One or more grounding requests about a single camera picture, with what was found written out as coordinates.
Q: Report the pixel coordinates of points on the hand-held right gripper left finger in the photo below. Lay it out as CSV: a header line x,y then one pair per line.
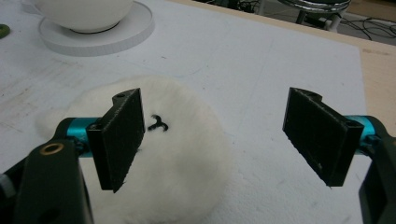
x,y
118,140

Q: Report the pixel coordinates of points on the white plush toy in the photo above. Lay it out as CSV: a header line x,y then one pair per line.
x,y
186,161

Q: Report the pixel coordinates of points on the white foam mat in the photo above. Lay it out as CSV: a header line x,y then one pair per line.
x,y
249,68

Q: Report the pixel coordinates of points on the metal stand base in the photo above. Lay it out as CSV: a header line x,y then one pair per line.
x,y
314,7

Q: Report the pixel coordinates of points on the small green object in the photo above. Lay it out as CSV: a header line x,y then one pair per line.
x,y
3,31

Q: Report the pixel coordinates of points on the white round bowl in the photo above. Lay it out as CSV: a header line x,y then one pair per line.
x,y
87,14

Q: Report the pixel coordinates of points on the white round base plate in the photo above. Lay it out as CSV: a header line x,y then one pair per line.
x,y
130,31

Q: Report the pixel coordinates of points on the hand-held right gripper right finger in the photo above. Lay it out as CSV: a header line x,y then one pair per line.
x,y
320,140

